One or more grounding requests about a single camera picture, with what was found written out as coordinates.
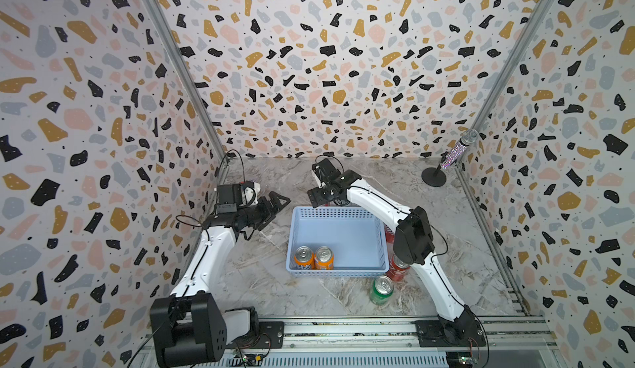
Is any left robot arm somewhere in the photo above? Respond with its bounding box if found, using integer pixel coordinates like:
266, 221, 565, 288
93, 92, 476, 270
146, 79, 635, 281
150, 192, 290, 367

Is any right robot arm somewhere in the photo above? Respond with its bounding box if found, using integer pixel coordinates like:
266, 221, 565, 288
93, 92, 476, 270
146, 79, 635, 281
308, 157, 486, 345

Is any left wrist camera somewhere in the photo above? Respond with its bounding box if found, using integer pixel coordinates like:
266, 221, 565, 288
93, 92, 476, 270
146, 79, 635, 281
214, 181, 261, 214

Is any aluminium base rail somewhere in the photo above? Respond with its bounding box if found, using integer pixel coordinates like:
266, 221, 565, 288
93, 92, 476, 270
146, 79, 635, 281
215, 316, 567, 367

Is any glitter microphone on stand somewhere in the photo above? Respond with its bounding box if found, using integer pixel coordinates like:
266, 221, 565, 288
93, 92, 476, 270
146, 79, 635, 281
421, 129, 479, 188

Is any light blue plastic basket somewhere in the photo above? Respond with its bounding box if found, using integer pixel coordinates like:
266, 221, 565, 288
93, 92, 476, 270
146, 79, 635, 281
286, 207, 390, 278

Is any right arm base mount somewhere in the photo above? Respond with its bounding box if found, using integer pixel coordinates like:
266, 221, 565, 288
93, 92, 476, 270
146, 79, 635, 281
414, 318, 486, 347

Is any green soda can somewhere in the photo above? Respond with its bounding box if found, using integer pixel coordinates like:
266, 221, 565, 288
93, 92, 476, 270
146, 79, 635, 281
369, 275, 394, 306

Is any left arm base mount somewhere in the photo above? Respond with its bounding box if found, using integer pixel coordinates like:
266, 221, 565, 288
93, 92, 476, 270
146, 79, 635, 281
227, 321, 285, 351

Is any red cola can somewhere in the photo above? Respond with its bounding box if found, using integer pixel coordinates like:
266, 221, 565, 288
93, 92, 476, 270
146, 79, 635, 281
386, 255, 410, 283
385, 226, 395, 244

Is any orange soda can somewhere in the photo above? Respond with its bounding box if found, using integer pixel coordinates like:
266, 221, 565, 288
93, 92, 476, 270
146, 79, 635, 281
294, 246, 315, 270
314, 247, 334, 270

